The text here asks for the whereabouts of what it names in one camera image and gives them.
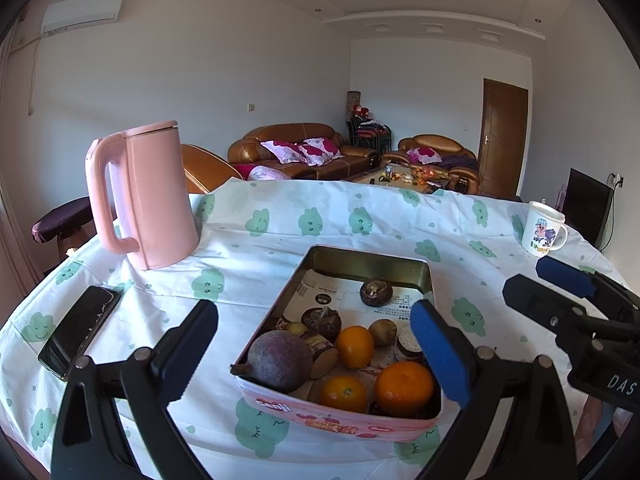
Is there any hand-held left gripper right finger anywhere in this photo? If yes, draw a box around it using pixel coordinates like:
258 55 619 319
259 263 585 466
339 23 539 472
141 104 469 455
410 299 583 480

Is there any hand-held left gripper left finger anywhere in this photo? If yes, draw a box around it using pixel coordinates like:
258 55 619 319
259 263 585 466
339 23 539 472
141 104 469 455
50 299 220 480

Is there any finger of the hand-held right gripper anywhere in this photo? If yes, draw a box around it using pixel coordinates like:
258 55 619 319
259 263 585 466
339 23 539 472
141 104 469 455
535 256 640 311
501 274 631 343

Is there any large orange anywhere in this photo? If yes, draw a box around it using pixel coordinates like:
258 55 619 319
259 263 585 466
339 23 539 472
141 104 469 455
374 361 435 417

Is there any small orange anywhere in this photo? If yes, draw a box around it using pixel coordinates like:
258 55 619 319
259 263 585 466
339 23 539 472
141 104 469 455
334 326 376 370
320 375 369 415

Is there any purple beetroot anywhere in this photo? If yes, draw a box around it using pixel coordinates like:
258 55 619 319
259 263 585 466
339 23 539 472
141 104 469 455
230 331 315 395

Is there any pink tin box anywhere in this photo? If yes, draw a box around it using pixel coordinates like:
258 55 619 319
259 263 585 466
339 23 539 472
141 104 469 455
230 245 443 443

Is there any person's right hand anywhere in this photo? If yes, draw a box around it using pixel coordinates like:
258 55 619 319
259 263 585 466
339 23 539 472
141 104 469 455
575 395 636 466

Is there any white cartoon mug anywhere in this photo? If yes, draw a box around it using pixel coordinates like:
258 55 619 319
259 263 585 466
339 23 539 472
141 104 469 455
521 201 569 253

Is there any small brown kiwi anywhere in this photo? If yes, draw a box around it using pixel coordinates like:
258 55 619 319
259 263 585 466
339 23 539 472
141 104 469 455
368 319 398 348

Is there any black television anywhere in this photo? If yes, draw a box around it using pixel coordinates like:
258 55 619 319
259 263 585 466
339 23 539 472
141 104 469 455
560 168 613 251

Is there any black smartphone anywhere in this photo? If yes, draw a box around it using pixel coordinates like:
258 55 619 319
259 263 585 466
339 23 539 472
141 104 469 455
37 286 123 381

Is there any white green-cloud tablecloth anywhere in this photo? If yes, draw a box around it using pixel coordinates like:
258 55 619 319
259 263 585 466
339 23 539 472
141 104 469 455
0 177 640 480

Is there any printed paper sheet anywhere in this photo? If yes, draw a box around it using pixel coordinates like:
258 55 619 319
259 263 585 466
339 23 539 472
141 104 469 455
280 269 426 341

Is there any brown wooden door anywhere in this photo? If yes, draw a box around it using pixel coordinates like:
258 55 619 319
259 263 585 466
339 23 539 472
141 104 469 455
477 78 529 200

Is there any pink electric kettle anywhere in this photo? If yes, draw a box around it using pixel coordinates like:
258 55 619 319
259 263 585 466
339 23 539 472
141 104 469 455
85 120 201 271

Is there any pink floral pillow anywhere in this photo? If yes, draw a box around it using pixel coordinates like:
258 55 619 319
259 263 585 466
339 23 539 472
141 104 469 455
260 139 308 165
406 147 443 165
299 137 343 167

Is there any cluttered coffee table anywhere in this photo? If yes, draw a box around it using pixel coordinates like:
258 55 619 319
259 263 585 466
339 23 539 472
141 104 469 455
345 162 451 196

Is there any purple cushioned stool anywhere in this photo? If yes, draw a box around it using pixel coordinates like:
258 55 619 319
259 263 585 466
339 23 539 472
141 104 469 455
32 196 98 261

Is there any brown leather armchair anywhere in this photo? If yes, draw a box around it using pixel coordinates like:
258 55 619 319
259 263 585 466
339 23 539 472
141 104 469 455
397 134 481 196

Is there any brown leather chair back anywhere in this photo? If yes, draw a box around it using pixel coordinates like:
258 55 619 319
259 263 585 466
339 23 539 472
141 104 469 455
180 144 246 195

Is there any pink white blanket bundle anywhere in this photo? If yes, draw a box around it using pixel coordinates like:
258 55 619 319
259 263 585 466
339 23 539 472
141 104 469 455
232 162 293 182

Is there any long brown leather sofa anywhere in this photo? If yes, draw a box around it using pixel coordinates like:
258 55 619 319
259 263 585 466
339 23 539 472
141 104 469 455
227 122 381 183

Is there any stack of dark chairs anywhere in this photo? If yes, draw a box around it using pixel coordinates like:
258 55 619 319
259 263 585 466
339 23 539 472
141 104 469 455
347 115 392 153

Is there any white air conditioner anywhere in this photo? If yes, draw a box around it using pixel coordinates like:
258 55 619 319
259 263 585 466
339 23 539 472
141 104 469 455
40 0 124 34

